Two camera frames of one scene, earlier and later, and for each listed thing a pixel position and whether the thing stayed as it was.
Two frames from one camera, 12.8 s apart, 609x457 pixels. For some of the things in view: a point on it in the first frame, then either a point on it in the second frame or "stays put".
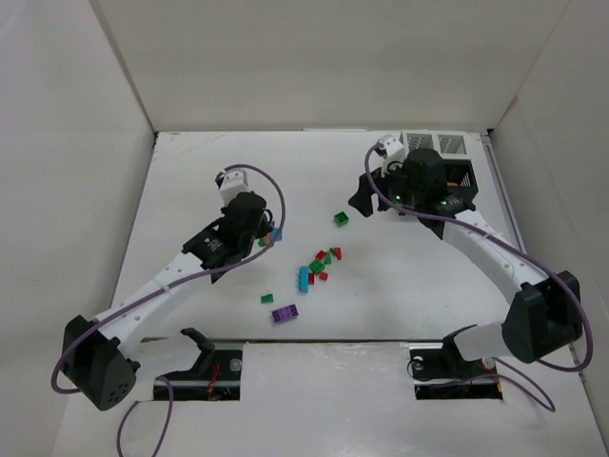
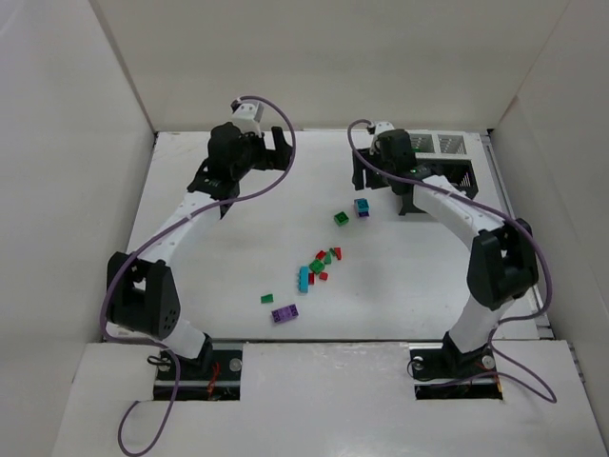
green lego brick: (316, 266) stays put
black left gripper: (263, 228) to (268, 153)
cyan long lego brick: (304, 279) stays put
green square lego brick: (341, 219) stays put
